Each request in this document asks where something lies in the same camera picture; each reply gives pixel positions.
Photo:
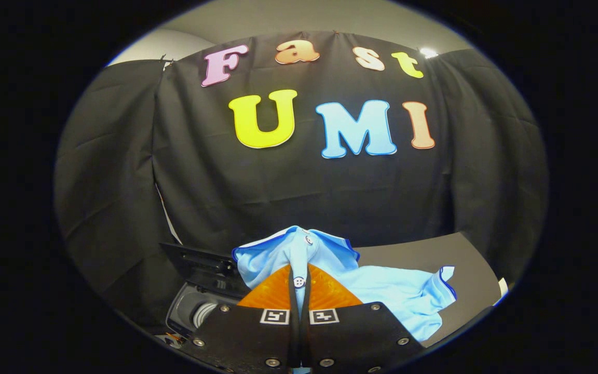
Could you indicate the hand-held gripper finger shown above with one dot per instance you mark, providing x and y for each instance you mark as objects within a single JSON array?
[
  {"x": 294, "y": 332},
  {"x": 305, "y": 332}
]

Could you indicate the light blue polo shirt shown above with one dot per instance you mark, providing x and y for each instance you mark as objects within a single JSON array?
[{"x": 392, "y": 296}]

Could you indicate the grey washing machine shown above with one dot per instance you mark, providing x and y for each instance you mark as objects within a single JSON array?
[{"x": 182, "y": 311}]

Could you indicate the black washing machine lid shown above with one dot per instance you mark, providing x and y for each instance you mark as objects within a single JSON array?
[{"x": 200, "y": 265}]

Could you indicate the beige cabinet with dark top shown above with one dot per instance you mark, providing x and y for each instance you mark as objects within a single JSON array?
[{"x": 434, "y": 254}]

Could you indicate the black backdrop cloth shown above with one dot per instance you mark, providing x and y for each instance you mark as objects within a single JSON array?
[{"x": 200, "y": 182}]

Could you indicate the small ceiling light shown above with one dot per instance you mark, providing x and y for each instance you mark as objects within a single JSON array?
[{"x": 427, "y": 52}]

